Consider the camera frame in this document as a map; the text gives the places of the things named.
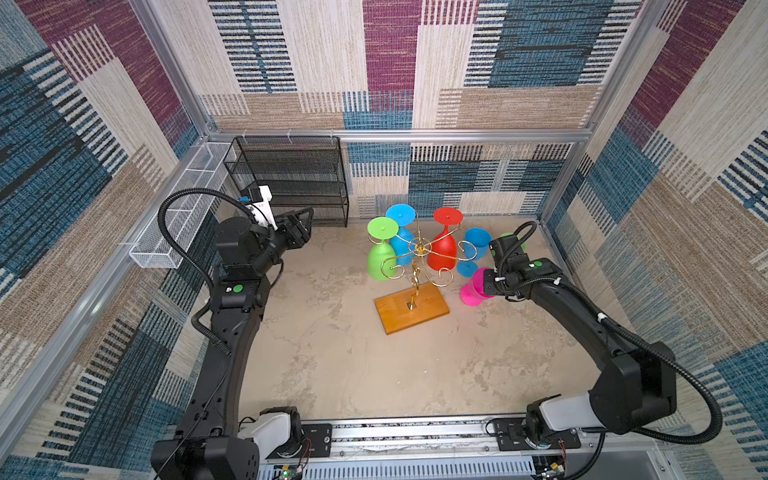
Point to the green wine glass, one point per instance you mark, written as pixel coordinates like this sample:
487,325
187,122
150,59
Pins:
381,261
511,242

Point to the black wire shelf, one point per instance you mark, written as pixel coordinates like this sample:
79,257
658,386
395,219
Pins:
302,171

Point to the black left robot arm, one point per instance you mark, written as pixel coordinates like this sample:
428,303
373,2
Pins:
208,442

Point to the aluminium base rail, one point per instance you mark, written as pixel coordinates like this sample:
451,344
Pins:
490,446

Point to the wooden rack base with gold wire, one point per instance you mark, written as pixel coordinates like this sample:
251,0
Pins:
423,300

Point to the pink wine glass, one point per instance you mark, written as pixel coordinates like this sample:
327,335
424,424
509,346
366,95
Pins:
472,293

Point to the green wine glass front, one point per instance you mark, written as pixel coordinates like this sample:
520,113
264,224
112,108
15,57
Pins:
511,242

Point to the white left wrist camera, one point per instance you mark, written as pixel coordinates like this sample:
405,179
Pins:
257,201

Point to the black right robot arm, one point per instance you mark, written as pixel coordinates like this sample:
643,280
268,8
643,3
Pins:
637,381

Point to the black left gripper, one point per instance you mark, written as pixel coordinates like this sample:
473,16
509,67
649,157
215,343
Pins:
299,237

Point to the white wire basket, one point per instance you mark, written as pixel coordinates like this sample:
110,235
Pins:
185,216

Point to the blue wine glass back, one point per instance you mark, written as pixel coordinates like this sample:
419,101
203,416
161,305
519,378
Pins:
403,242

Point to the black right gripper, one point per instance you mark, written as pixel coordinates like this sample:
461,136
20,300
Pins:
489,289

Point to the red wine glass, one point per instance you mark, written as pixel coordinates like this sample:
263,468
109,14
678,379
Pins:
443,248

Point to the light blue wine glass front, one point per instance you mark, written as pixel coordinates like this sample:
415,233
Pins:
475,245

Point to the green wine glass back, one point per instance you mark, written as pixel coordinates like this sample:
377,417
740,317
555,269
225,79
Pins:
381,261

